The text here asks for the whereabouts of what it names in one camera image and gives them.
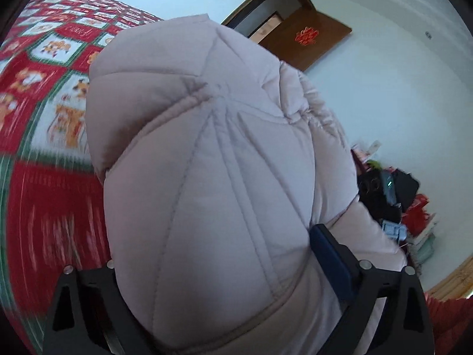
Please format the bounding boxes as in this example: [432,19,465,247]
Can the brown door frame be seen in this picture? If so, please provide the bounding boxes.
[221,0,317,40]

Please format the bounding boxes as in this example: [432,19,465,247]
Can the red paper door decoration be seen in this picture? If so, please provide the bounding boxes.
[294,27,315,46]

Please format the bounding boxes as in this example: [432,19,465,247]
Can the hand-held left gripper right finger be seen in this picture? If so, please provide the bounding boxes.
[310,224,435,355]

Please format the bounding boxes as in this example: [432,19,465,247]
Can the red checkered printed blanket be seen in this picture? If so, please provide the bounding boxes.
[0,0,165,355]

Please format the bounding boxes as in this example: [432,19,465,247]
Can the stack of pale boxes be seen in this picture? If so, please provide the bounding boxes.
[406,225,441,267]

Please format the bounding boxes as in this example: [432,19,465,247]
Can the brown wooden door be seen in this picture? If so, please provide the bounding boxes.
[255,9,352,73]

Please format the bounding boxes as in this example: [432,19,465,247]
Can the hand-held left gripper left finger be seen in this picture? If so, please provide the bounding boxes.
[43,261,158,355]

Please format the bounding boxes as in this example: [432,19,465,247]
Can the beige puffer jacket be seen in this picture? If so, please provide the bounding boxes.
[85,14,409,355]

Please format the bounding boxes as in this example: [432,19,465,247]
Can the red bags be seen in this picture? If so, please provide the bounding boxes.
[402,193,439,238]

